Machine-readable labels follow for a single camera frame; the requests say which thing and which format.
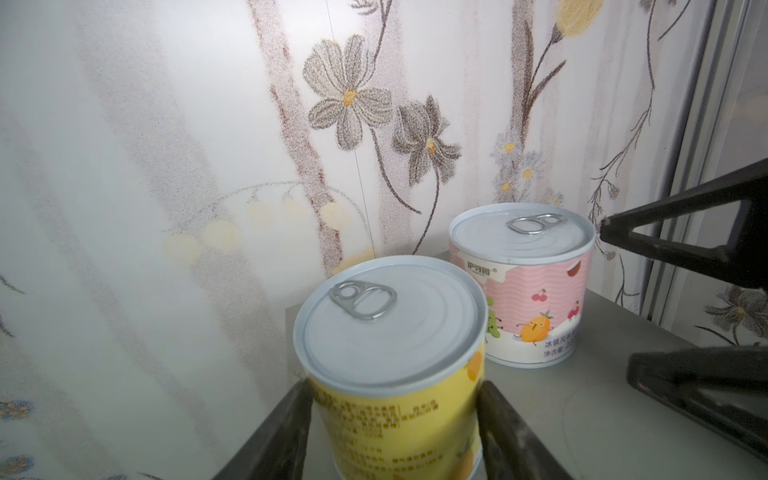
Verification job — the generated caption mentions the pink label can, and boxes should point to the pink label can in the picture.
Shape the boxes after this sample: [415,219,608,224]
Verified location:
[448,203,596,368]

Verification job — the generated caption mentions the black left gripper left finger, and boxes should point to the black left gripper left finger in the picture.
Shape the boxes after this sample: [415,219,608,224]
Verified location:
[214,380,314,480]

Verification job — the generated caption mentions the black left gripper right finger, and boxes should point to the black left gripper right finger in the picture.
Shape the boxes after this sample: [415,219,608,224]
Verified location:
[476,380,573,480]

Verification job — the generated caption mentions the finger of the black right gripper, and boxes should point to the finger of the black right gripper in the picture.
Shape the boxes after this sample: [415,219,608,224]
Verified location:
[626,346,767,462]
[599,159,767,290]

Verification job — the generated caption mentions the yellow label can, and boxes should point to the yellow label can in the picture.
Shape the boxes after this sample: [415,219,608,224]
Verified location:
[293,255,488,479]

